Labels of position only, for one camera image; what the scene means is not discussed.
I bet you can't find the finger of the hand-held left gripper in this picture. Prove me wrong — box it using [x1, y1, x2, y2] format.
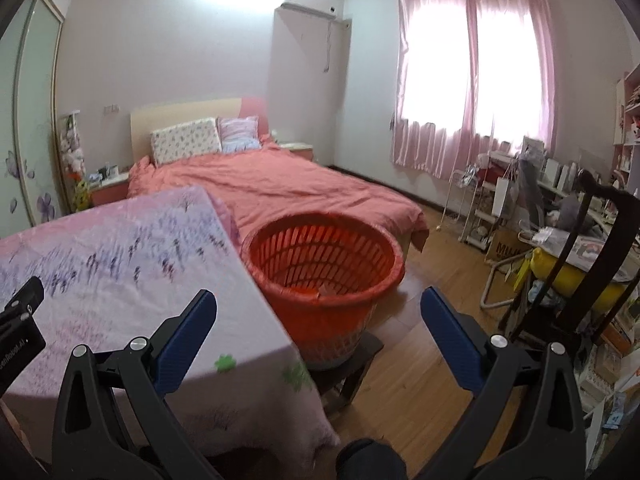
[0, 276, 45, 333]

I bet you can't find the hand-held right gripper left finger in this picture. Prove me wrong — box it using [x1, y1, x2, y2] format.
[51, 289, 251, 480]

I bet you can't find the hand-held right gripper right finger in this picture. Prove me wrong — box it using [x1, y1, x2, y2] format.
[420, 286, 587, 480]

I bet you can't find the orange plastic laundry basket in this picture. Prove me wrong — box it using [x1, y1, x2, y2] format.
[241, 212, 406, 371]

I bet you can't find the dark wooden stool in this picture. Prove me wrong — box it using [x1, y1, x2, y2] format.
[310, 332, 383, 413]

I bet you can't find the brown paper bag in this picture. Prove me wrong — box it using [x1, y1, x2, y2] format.
[485, 227, 533, 266]

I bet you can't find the white shelf trolley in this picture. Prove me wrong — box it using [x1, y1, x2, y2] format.
[462, 152, 521, 251]

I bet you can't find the yellow cushion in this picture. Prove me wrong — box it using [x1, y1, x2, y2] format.
[530, 247, 631, 311]

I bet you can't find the pink nightstand with mugs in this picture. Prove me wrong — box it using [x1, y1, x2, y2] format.
[89, 172, 131, 207]

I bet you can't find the person's leg in dark pants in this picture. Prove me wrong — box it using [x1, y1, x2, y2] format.
[336, 437, 408, 480]

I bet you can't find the white paper bag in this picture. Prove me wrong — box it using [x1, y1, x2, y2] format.
[492, 180, 521, 221]

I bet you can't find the stack of plush toys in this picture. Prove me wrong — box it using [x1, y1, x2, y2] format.
[59, 112, 93, 211]

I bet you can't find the wardrobe with flower doors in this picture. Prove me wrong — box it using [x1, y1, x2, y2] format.
[0, 0, 66, 241]

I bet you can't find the newspaper stack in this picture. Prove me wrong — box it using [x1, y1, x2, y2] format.
[570, 240, 611, 266]

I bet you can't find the grey mesh office chair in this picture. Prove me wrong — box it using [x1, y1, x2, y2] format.
[517, 157, 551, 221]

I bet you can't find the bed with coral duvet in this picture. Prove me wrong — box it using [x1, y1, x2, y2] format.
[127, 97, 430, 256]

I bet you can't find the pink curtain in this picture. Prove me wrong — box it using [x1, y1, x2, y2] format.
[465, 0, 558, 181]
[390, 0, 481, 178]

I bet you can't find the white floral pillow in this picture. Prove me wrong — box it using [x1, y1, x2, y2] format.
[150, 117, 223, 167]

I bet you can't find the dark wooden chair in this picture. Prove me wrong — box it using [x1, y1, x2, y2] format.
[500, 170, 640, 356]

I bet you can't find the pink striped pillow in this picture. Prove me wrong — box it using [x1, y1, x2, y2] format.
[217, 116, 262, 153]

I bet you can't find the pink bookshelf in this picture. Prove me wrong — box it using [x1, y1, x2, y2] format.
[612, 65, 640, 196]

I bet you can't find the white air conditioner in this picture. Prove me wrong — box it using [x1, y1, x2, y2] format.
[281, 0, 338, 21]

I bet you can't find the white wire trolley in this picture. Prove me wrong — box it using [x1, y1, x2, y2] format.
[442, 165, 483, 236]

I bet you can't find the air conditioner cable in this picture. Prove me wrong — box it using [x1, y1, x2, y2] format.
[322, 20, 334, 73]

